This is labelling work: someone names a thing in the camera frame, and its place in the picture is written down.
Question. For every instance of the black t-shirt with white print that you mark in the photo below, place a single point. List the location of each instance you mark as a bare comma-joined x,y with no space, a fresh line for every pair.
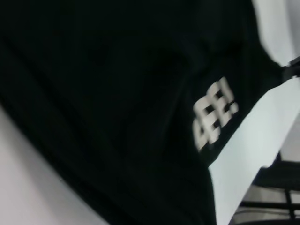
117,105

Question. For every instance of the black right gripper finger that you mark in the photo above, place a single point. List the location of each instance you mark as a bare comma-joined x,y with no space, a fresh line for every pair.
291,70

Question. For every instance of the black metal frame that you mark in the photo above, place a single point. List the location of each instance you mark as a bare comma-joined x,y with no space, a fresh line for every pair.
276,187

